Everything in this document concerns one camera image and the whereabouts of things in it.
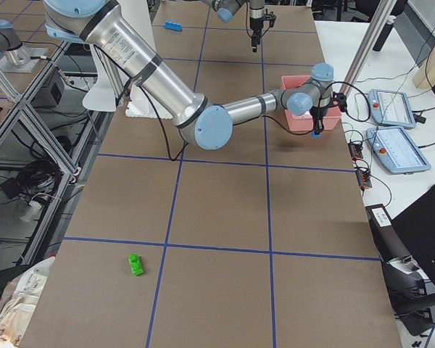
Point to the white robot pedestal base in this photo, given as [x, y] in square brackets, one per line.
[123, 42]

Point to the aluminium frame post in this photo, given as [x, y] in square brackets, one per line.
[376, 25]

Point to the green block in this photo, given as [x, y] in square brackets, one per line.
[136, 266]

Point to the long blue block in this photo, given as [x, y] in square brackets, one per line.
[174, 26]

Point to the lower teach pendant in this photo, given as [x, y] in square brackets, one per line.
[396, 151]

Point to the upper teach pendant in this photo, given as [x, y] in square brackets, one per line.
[390, 108]

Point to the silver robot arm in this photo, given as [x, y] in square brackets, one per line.
[257, 15]
[209, 126]

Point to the teach pendant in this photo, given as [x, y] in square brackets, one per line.
[390, 108]
[396, 151]

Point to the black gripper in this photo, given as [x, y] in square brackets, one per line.
[254, 24]
[318, 113]

